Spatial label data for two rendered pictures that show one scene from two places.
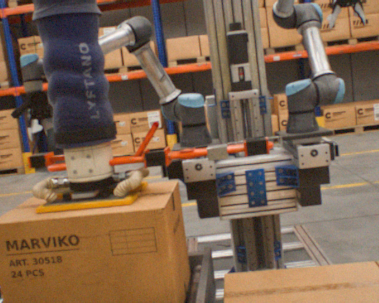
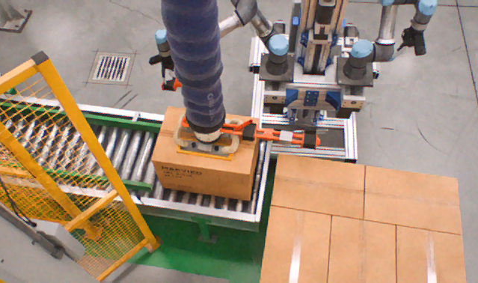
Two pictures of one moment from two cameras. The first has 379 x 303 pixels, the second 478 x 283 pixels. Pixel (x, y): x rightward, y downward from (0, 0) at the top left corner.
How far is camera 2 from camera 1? 1.96 m
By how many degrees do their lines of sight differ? 51
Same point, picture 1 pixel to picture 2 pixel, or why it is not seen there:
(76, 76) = (204, 108)
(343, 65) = not seen: outside the picture
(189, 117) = (274, 59)
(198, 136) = (278, 70)
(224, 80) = (309, 21)
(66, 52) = (199, 100)
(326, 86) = (381, 55)
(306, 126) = (357, 76)
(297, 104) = (355, 63)
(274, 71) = not seen: outside the picture
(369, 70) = not seen: outside the picture
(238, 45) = (325, 13)
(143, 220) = (237, 175)
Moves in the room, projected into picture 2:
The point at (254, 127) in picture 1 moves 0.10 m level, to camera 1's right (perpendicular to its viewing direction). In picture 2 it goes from (322, 58) to (337, 59)
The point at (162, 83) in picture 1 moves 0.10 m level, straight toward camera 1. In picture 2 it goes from (259, 27) to (259, 40)
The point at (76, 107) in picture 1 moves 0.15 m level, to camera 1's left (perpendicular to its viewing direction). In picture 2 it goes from (203, 120) to (175, 119)
